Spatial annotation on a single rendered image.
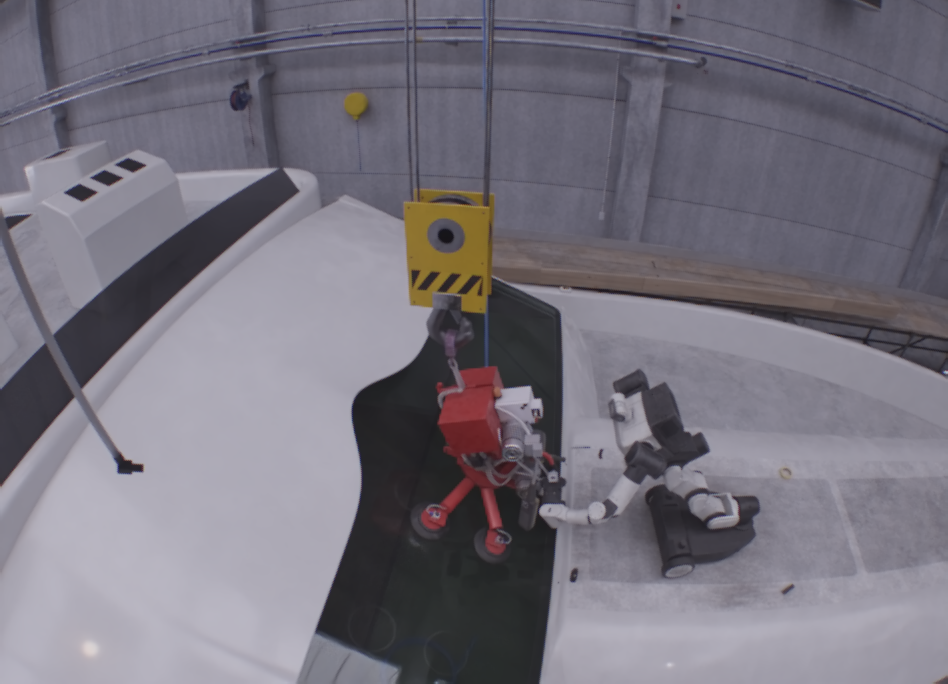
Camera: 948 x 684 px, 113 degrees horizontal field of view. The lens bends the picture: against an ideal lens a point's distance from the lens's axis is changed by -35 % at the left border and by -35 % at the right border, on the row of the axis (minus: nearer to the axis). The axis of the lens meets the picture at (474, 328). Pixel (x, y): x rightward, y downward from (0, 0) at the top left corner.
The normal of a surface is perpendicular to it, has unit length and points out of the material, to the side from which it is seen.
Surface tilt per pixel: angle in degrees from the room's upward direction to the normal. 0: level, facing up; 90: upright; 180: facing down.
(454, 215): 90
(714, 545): 0
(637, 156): 90
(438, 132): 90
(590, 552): 0
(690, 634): 12
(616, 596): 0
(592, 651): 21
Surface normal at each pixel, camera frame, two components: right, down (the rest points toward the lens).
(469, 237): -0.17, 0.58
